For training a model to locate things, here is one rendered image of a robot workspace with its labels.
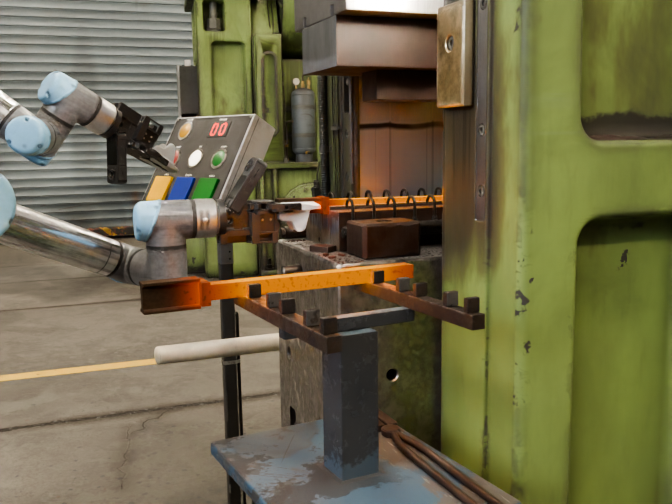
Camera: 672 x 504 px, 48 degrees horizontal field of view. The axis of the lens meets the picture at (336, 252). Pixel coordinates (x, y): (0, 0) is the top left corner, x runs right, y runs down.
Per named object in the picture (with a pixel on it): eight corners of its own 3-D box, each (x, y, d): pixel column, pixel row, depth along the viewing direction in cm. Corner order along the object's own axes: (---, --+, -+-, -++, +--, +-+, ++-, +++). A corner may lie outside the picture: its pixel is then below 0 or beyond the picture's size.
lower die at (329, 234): (339, 251, 147) (338, 208, 146) (306, 239, 166) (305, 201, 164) (519, 238, 162) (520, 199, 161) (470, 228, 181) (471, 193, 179)
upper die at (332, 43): (336, 66, 142) (335, 14, 141) (302, 75, 160) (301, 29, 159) (523, 70, 157) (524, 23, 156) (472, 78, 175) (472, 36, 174)
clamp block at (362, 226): (363, 260, 136) (363, 224, 135) (346, 253, 144) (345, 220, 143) (422, 255, 140) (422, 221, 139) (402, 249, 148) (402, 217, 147)
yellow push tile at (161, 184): (160, 201, 198) (171, 176, 200) (145, 200, 203) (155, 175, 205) (166, 204, 199) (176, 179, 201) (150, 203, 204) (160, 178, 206)
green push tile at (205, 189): (206, 204, 184) (217, 178, 186) (188, 203, 189) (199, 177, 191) (211, 208, 185) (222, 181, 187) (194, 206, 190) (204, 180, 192)
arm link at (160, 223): (133, 243, 144) (131, 198, 143) (190, 240, 148) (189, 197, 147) (138, 248, 137) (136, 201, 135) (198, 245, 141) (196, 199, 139)
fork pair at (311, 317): (323, 335, 88) (322, 318, 87) (302, 325, 93) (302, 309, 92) (480, 312, 98) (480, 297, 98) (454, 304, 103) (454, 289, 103)
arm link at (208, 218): (189, 197, 147) (197, 200, 139) (212, 197, 148) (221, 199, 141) (190, 235, 148) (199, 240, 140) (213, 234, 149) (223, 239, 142)
